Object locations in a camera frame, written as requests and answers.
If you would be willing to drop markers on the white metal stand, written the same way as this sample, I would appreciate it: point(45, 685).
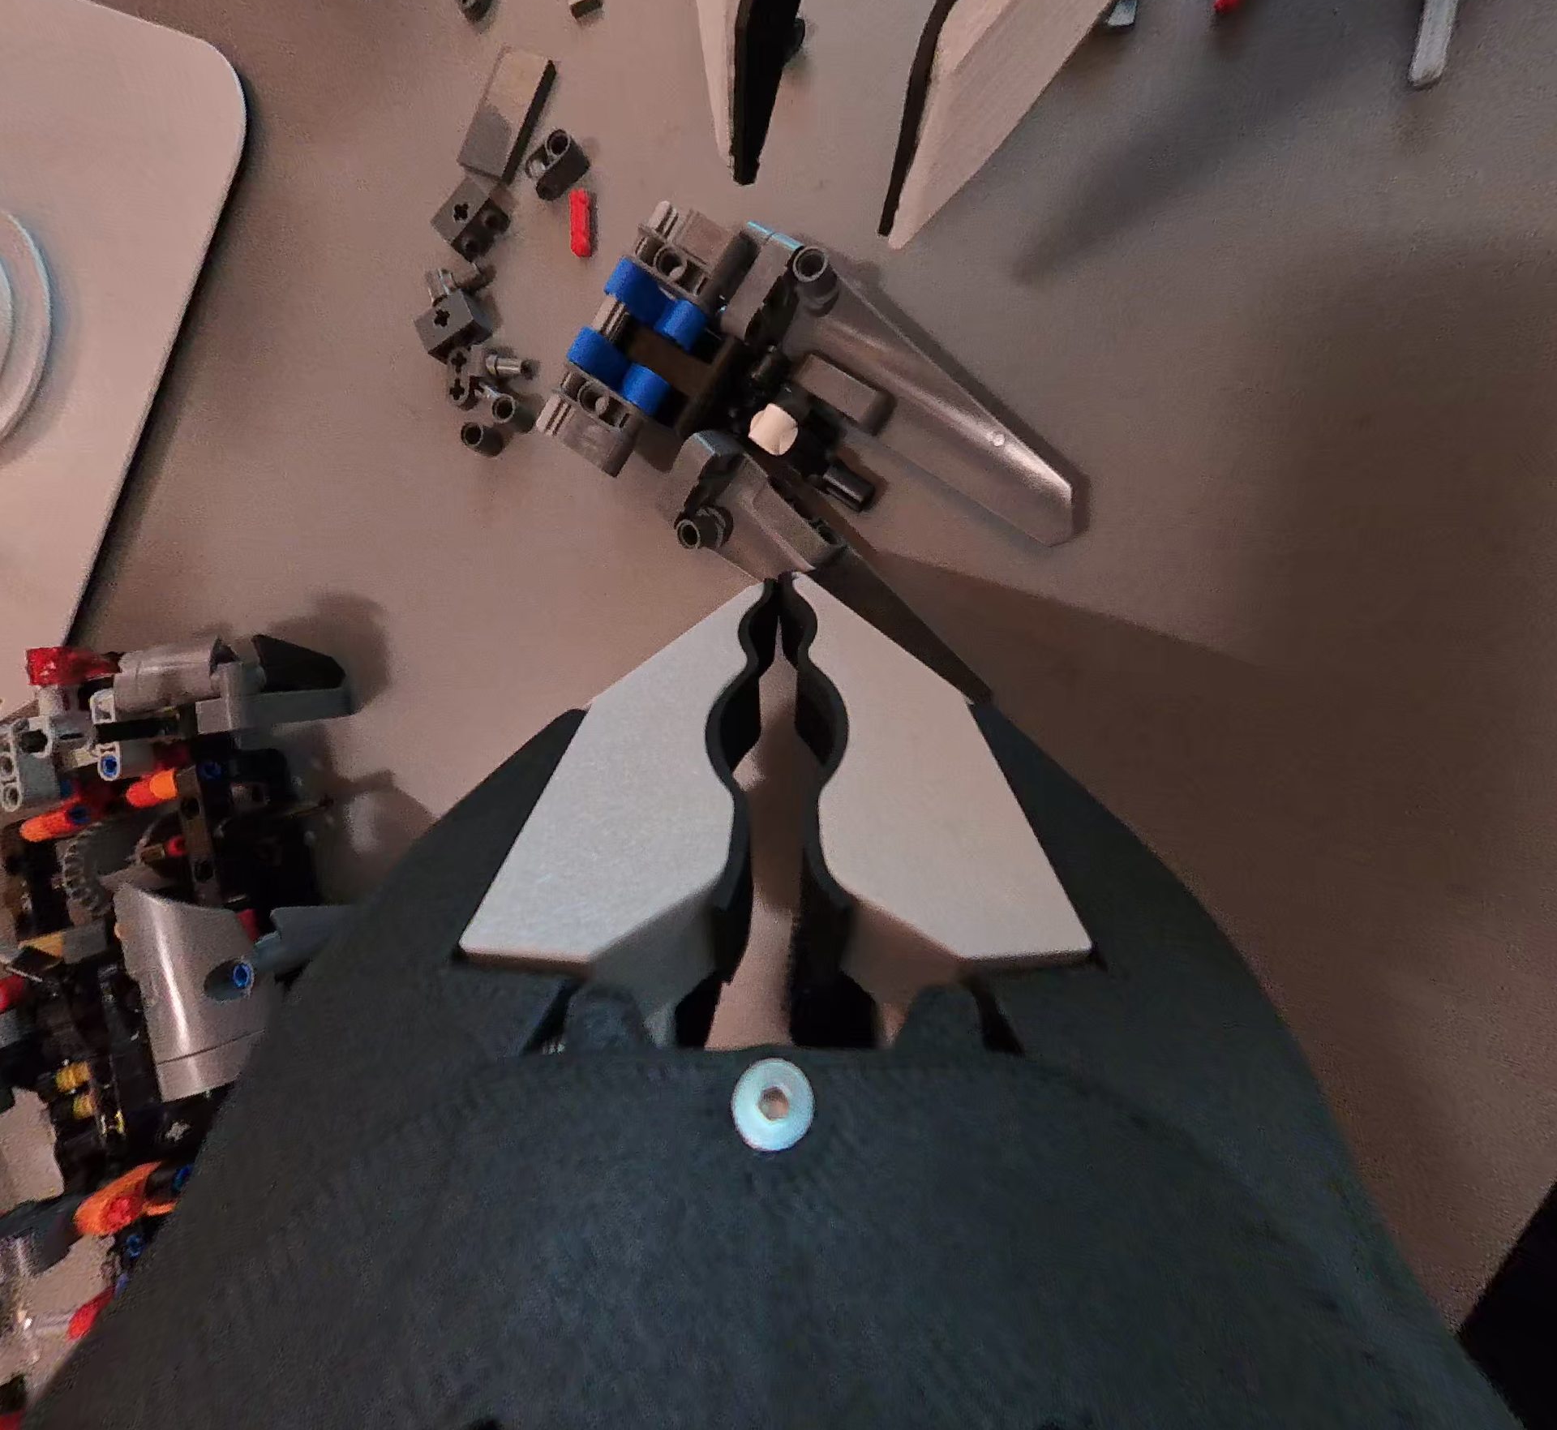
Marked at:
point(110, 302)

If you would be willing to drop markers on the grey lego pin connector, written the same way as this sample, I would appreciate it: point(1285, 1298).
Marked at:
point(557, 165)

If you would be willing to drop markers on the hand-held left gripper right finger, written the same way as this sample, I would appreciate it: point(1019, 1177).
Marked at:
point(938, 844)

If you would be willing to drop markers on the grey blue lego wing assembly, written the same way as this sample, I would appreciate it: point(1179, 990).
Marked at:
point(926, 409)

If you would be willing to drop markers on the large black grey lego model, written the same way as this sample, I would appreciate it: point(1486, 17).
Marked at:
point(148, 844)

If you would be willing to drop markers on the dark grey flat lego tile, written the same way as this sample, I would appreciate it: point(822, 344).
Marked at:
point(506, 110)

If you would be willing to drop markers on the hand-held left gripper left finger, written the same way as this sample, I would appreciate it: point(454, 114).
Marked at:
point(606, 832)

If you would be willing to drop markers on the cluster of dark grey pieces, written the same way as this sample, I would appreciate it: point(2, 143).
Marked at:
point(456, 323)

